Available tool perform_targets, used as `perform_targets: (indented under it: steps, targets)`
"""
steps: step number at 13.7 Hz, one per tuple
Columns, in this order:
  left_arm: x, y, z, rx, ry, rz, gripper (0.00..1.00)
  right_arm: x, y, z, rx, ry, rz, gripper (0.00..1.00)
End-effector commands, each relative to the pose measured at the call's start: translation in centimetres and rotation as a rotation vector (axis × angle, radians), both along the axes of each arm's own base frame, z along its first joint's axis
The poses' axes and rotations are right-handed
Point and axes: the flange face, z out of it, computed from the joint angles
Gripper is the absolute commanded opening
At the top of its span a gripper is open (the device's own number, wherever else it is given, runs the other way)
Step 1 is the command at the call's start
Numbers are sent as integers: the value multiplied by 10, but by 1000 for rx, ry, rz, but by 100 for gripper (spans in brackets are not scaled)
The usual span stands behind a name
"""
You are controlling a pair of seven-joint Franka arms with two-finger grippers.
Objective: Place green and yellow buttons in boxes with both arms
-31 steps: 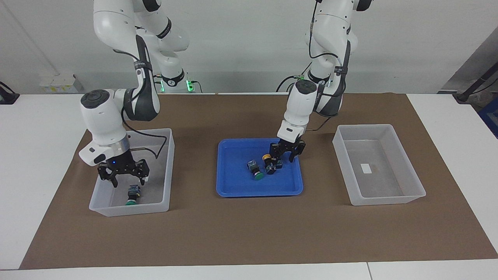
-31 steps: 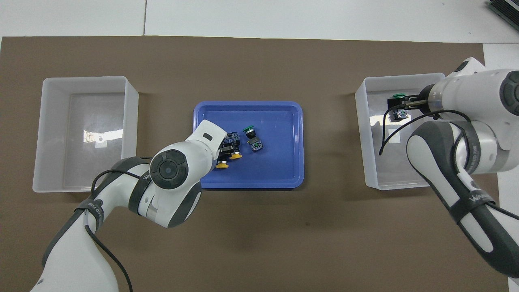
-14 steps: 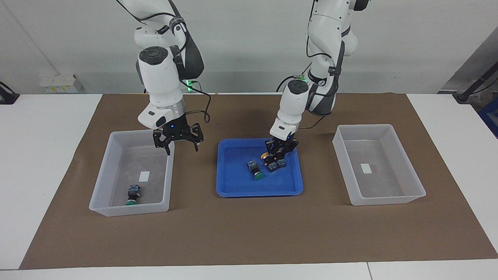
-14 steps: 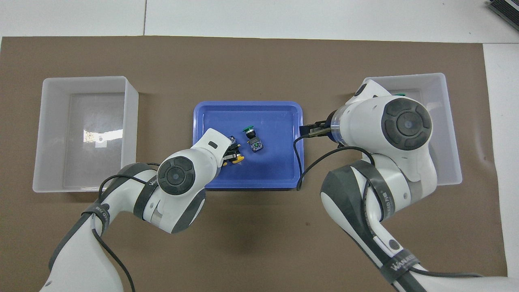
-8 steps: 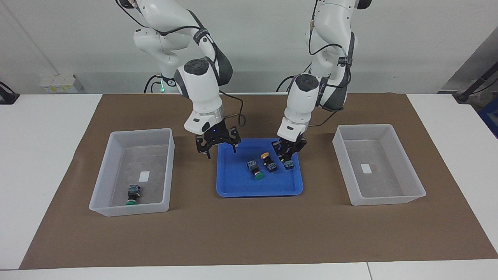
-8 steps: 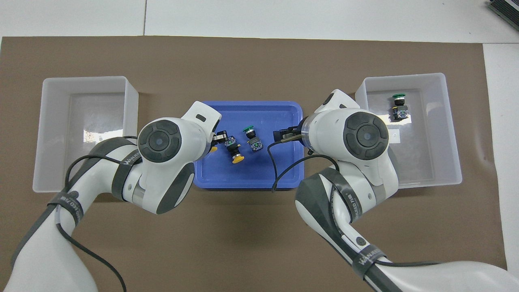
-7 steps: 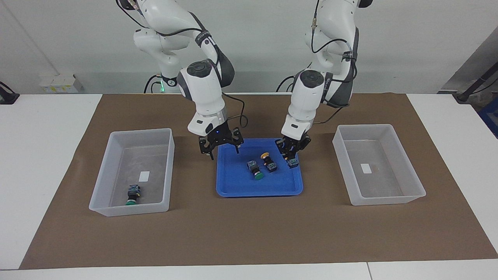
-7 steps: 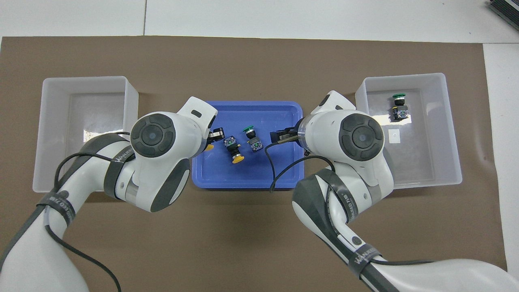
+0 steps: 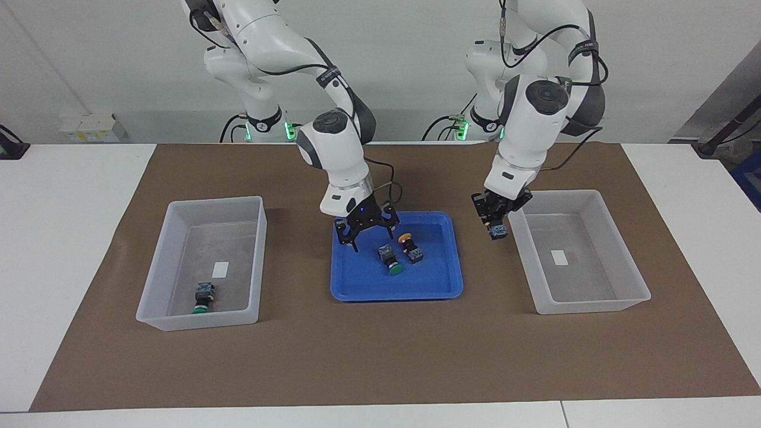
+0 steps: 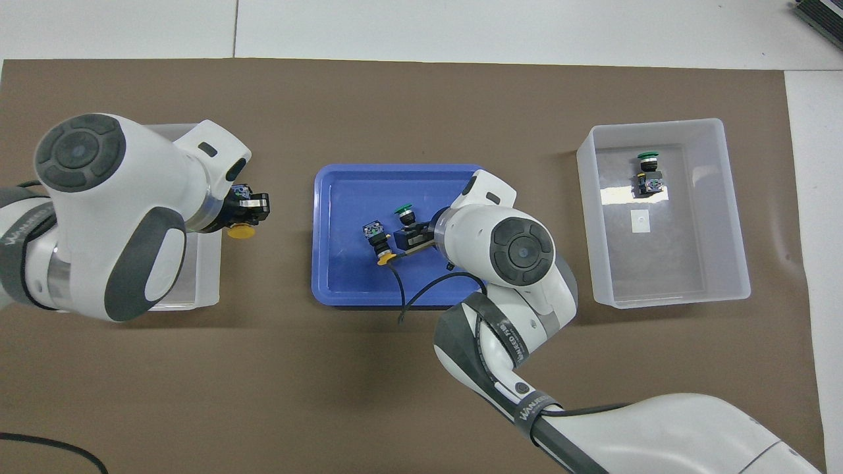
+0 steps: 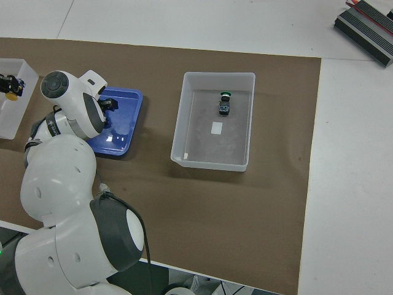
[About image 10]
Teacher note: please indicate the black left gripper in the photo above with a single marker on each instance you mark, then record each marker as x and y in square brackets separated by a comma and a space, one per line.
[230, 214]

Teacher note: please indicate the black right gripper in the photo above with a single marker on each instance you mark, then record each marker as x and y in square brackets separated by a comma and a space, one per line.
[423, 238]

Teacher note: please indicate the yellow push button switch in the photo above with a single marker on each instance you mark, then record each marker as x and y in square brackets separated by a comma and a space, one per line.
[377, 232]
[242, 232]

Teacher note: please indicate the green push button switch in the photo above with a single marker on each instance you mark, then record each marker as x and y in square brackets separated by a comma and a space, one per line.
[404, 210]
[651, 184]

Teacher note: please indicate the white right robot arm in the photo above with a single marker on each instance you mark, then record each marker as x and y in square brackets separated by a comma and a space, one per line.
[520, 250]

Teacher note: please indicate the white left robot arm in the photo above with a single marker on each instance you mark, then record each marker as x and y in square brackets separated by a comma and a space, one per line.
[99, 224]

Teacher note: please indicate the blue plastic tray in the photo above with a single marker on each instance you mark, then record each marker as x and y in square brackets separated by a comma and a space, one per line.
[349, 276]

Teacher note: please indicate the translucent white plastic box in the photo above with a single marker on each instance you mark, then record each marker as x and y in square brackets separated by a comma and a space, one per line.
[207, 276]
[658, 276]

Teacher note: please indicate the brown table mat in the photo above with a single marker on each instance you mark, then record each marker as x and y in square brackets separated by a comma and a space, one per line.
[329, 395]

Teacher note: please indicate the white paper label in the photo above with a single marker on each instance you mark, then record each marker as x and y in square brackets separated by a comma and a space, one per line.
[640, 221]

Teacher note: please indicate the grey ribbed device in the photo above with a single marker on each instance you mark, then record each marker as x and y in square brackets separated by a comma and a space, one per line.
[823, 16]

